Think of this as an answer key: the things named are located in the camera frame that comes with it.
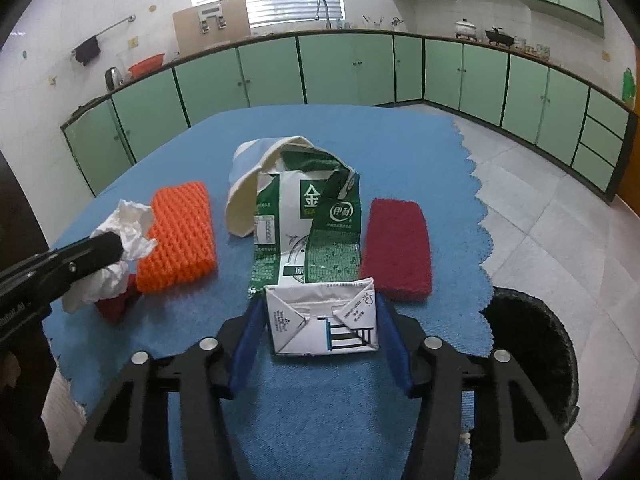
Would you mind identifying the green base cabinets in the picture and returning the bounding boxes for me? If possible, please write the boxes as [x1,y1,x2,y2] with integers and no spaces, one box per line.
[60,30,638,203]

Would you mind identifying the red basin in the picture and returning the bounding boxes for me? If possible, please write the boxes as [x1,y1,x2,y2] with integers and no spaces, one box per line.
[127,53,166,78]

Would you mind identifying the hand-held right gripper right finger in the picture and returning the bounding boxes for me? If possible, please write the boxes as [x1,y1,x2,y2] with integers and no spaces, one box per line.
[374,292,583,480]

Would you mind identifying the white tissue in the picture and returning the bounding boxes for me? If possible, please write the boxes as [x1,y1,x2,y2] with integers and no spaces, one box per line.
[62,199,158,313]

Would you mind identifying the black wok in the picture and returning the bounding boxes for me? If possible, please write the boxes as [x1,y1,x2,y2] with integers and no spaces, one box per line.
[484,26,516,47]

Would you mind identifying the orange foam net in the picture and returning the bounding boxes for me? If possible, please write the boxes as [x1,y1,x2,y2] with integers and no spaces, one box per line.
[136,181,219,294]

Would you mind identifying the dark cloth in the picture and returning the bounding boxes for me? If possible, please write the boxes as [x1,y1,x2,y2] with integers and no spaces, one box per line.
[74,36,102,66]

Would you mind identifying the metal towel rail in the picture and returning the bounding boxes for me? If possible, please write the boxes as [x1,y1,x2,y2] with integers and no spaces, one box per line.
[70,14,137,58]

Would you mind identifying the wooden cutting board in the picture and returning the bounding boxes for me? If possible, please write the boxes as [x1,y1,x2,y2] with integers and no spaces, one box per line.
[172,0,251,56]

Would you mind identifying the red paper cup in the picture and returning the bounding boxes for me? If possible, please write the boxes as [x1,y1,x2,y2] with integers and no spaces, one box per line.
[95,272,142,323]

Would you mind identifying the dark red scouring pad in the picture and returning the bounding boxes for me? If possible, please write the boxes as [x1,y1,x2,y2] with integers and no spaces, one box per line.
[357,198,433,303]

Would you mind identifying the white paper cup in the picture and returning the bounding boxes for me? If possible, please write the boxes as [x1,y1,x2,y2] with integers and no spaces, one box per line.
[226,135,351,238]

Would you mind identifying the green milk carton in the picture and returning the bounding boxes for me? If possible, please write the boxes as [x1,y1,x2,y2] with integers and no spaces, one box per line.
[248,147,362,301]

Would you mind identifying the black trash bin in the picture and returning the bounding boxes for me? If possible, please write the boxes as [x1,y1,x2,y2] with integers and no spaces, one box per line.
[470,286,580,466]

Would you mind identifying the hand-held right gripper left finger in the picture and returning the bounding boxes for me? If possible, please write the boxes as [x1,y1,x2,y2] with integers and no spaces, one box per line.
[60,297,268,480]

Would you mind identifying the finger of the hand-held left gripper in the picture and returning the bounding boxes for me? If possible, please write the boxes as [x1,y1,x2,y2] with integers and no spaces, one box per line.
[0,232,125,306]

